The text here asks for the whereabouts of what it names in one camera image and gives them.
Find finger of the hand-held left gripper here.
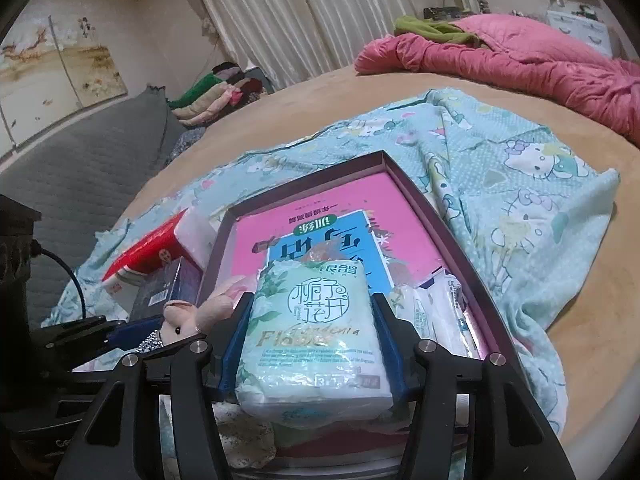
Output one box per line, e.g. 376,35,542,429
30,315,164,362

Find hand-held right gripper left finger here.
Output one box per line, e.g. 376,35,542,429
52,292,255,480

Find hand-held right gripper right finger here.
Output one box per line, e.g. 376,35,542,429
371,292,576,480

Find silver toy crown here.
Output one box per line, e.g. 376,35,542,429
135,329,167,357

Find small beige plush toy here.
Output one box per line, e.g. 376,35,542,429
162,275,251,348

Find pale green tissue pack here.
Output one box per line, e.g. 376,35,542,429
395,282,446,356

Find cream floral cloth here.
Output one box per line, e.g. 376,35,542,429
214,402,277,480

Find white purple tissue packet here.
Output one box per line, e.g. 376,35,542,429
440,271,483,361

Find dark blue small box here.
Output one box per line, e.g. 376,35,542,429
131,256,203,323

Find red and white tissue box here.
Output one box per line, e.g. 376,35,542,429
101,207,223,301

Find grey quilted headboard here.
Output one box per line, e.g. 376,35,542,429
0,85,201,326

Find pink and blue book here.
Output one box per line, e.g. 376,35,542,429
231,170,446,311

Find dark floral pillow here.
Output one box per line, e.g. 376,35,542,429
167,125,208,163

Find painted wardrobe doors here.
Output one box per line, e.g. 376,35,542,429
0,0,128,158

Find cat print blue sheet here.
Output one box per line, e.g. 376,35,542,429
40,87,622,431

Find beige bed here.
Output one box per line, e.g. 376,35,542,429
120,62,640,461

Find stack of folded clothes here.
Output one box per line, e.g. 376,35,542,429
167,62,276,126

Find pink quilt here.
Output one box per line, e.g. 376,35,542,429
354,14,640,148

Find green garment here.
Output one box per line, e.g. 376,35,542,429
394,15,481,47

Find white curtains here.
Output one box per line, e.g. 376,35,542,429
185,0,451,91

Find small black box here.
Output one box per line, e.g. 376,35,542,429
423,6,468,21

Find white dresser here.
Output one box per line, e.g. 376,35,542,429
545,7,615,57

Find black cable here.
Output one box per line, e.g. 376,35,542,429
30,245,88,322

